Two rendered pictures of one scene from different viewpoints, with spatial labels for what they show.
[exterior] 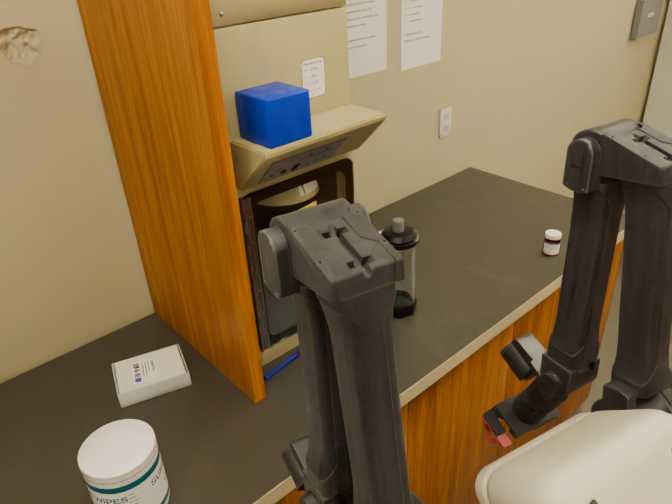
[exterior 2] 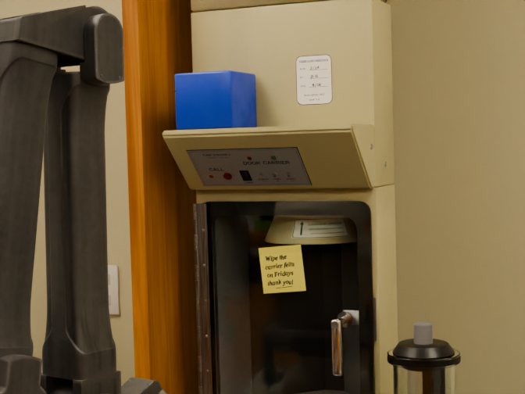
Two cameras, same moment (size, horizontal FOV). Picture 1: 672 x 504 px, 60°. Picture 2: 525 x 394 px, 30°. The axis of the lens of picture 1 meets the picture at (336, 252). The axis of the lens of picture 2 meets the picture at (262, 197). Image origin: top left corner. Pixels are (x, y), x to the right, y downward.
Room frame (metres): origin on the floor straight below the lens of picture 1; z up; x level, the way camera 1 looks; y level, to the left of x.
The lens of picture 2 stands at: (0.43, -1.36, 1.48)
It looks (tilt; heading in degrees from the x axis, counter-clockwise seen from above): 3 degrees down; 64
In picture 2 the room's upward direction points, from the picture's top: 2 degrees counter-clockwise
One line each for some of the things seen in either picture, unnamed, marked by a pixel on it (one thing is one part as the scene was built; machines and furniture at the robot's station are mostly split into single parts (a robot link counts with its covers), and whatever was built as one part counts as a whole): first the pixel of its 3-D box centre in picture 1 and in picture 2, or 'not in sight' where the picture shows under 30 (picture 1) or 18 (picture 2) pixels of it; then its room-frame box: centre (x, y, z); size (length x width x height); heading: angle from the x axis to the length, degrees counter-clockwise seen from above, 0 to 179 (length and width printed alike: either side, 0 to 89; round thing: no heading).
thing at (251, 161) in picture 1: (313, 149); (268, 159); (1.13, 0.04, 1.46); 0.32 x 0.11 x 0.10; 130
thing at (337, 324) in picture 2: not in sight; (340, 343); (1.22, -0.03, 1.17); 0.05 x 0.03 x 0.10; 40
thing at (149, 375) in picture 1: (151, 374); not in sight; (1.05, 0.45, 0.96); 0.16 x 0.12 x 0.04; 114
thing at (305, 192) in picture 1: (307, 254); (283, 321); (1.17, 0.07, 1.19); 0.30 x 0.01 x 0.40; 130
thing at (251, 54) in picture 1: (267, 186); (310, 232); (1.27, 0.15, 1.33); 0.32 x 0.25 x 0.77; 130
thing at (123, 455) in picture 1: (126, 474); not in sight; (0.72, 0.40, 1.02); 0.13 x 0.13 x 0.15
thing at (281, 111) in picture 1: (274, 114); (216, 101); (1.08, 0.10, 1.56); 0.10 x 0.10 x 0.09; 40
